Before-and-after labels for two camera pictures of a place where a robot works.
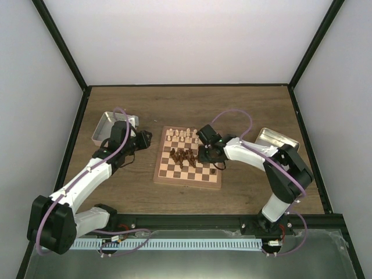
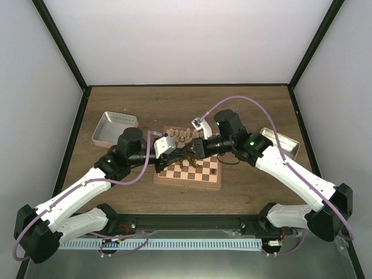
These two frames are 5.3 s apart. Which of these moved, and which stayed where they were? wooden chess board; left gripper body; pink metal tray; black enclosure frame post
Moved: left gripper body
Stayed: wooden chess board; pink metal tray; black enclosure frame post
